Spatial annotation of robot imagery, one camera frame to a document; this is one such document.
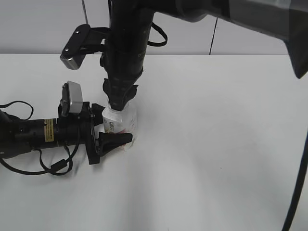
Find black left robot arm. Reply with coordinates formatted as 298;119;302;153
0;102;133;165

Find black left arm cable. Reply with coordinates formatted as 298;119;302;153
0;100;80;176

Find white yili changqing yogurt bottle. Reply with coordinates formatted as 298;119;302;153
102;102;137;151

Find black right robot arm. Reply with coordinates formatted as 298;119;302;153
101;0;308;111

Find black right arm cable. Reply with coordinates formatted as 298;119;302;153
147;23;308;231

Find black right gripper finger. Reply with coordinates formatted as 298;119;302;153
125;85;139;103
103;78;131;111

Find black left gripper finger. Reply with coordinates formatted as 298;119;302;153
98;132;133;156
91;103;105;125

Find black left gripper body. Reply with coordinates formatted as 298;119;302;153
56;102;100;165

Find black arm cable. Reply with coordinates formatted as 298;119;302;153
0;100;80;176
147;23;308;231

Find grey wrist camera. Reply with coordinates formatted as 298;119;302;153
60;24;110;70
60;81;83;116

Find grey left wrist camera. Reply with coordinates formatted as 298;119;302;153
60;81;83;116

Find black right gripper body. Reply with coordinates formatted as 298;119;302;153
101;31;150;84

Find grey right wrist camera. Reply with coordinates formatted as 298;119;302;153
60;24;110;70

